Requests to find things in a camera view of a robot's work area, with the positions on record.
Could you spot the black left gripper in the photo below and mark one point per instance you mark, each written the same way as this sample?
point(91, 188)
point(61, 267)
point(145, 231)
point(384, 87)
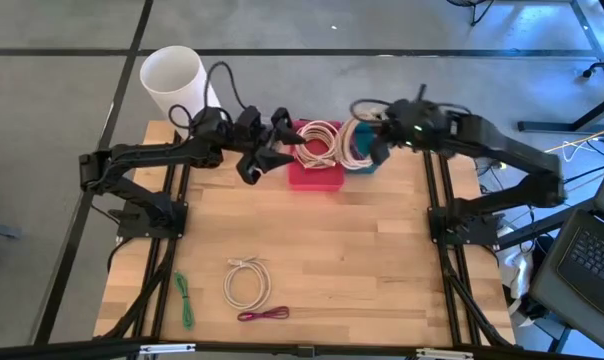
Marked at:
point(247, 130)

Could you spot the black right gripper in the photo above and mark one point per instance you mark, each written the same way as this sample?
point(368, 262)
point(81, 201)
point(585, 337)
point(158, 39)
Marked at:
point(422, 125)

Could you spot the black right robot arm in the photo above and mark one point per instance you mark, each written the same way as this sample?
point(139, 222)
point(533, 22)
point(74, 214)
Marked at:
point(507, 145)

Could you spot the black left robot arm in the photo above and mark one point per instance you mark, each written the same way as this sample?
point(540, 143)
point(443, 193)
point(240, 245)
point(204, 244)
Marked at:
point(147, 152)

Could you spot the teal plastic bin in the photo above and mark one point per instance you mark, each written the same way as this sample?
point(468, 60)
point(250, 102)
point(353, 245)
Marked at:
point(366, 134)

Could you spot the pink plastic bin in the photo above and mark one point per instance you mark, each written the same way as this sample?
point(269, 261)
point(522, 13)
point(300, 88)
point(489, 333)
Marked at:
point(314, 180)

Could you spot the white plastic bag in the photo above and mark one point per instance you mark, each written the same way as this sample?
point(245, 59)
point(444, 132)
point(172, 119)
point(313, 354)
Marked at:
point(517, 272)

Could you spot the black office chair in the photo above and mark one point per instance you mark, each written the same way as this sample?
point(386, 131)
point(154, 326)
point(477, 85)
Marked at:
point(587, 73)

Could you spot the laptop computer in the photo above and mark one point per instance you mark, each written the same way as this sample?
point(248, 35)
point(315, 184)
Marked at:
point(552, 300)

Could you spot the black laptop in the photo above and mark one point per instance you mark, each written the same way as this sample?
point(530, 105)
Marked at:
point(597, 255)

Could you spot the black aluminium frame rails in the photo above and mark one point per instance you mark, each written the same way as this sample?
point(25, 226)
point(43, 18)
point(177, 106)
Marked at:
point(168, 247)
point(449, 255)

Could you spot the black frame crossbar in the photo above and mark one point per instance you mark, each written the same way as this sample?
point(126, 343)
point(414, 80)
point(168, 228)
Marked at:
point(232, 349)

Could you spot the silver metal bracket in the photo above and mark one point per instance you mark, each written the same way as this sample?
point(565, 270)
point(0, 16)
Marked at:
point(167, 348)
point(444, 354)

